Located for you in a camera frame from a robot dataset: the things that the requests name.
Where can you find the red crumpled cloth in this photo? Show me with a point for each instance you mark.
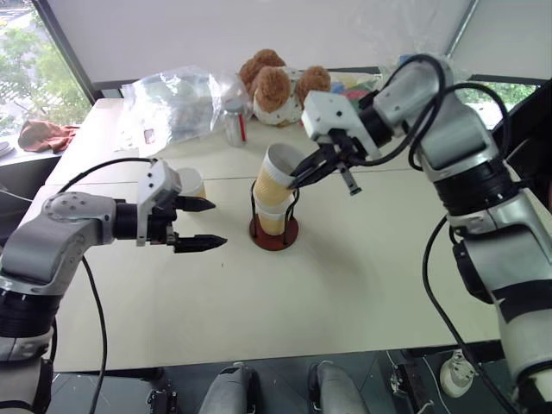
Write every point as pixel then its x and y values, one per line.
pixel 45 136

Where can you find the colourful toy pile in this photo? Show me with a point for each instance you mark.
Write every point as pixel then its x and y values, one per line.
pixel 351 88

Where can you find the brown white plush toy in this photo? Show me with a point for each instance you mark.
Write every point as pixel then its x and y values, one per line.
pixel 274 86

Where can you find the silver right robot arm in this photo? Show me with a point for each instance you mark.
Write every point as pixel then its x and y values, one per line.
pixel 461 129

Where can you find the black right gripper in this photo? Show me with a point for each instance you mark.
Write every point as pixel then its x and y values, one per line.
pixel 347 146

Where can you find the white round floor device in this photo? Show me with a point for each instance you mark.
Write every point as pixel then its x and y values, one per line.
pixel 457 375

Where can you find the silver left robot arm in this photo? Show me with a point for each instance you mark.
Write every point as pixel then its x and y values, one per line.
pixel 43 241

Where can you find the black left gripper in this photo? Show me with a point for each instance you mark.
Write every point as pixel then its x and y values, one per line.
pixel 160 226

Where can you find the white plate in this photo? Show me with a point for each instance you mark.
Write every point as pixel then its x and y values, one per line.
pixel 5 148

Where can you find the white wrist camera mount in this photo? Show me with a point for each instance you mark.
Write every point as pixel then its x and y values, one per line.
pixel 328 112
pixel 155 185

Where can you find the black power strip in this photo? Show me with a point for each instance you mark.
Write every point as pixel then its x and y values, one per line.
pixel 412 388

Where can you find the clear plastic bag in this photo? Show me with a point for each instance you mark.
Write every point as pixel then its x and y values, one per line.
pixel 181 103

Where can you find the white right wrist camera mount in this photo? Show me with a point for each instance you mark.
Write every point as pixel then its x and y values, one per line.
pixel 328 112

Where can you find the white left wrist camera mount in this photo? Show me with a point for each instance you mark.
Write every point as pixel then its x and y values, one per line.
pixel 155 185

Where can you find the yellow white paper cup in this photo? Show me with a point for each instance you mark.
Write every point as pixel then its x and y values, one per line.
pixel 274 177
pixel 194 181
pixel 271 220

